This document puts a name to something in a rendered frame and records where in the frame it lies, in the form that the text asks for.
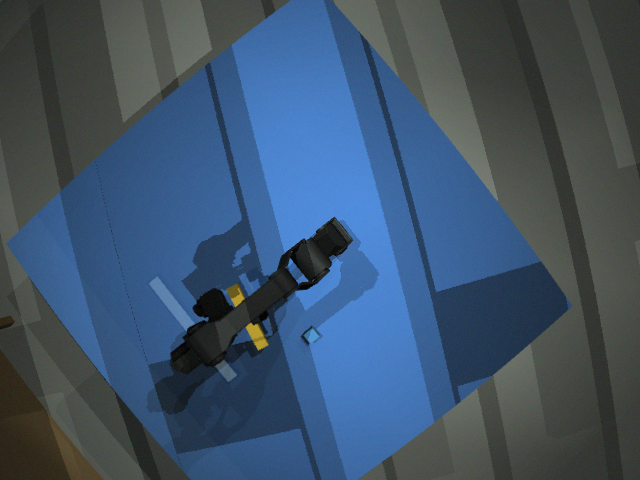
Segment yellow bar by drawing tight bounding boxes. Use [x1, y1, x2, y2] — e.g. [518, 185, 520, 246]
[226, 284, 269, 350]

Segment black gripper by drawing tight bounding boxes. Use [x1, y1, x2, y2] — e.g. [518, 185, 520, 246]
[187, 310, 269, 333]

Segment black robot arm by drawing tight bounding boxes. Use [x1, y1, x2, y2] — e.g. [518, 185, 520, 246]
[170, 216, 353, 374]

